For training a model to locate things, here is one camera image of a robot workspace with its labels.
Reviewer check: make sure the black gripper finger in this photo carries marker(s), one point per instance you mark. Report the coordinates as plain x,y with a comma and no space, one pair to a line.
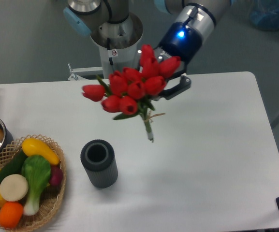
183,85

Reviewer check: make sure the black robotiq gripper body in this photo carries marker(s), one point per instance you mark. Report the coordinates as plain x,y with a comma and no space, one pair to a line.
177,48

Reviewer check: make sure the red tulip bouquet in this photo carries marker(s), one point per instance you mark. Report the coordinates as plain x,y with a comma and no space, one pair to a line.
129,92

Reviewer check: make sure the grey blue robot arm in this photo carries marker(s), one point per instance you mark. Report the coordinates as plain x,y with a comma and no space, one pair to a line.
85,16

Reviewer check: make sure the dark grey ribbed vase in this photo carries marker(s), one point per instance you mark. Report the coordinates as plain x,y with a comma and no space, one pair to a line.
99,162

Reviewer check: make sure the blue plastic bag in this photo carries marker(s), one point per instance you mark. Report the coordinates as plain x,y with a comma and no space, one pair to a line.
264,14

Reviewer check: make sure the purple red radish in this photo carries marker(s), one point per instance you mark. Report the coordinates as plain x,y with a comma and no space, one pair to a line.
56,176

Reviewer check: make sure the yellow squash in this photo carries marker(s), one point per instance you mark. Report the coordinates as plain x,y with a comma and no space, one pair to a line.
33,146

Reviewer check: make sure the green bok choy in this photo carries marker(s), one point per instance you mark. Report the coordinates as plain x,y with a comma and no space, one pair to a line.
36,170

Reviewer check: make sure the dark green cucumber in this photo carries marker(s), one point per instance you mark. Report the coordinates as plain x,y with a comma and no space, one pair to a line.
14,166

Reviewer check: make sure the beige round bun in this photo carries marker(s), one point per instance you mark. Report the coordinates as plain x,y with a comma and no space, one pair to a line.
14,188

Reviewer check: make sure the orange fruit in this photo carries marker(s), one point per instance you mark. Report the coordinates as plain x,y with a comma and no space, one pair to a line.
10,214

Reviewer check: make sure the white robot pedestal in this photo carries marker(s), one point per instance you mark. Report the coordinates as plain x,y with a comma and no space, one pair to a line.
118,48

